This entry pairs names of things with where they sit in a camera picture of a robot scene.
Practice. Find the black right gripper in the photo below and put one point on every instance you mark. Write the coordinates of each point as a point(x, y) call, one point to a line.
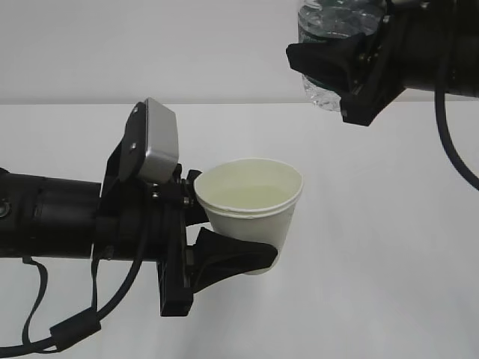
point(365, 70)

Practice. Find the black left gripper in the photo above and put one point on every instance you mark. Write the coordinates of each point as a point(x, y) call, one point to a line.
point(213, 257)

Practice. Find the white paper cup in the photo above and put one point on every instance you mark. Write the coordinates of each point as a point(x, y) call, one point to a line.
point(251, 199)

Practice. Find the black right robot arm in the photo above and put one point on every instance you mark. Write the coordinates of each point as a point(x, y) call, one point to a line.
point(440, 31)

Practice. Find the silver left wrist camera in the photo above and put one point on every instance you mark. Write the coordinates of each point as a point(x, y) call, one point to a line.
point(161, 153)

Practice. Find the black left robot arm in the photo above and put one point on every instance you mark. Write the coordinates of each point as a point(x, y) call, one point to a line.
point(139, 212)

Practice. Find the clear water bottle green label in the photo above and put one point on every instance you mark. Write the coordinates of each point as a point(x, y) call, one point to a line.
point(319, 21)

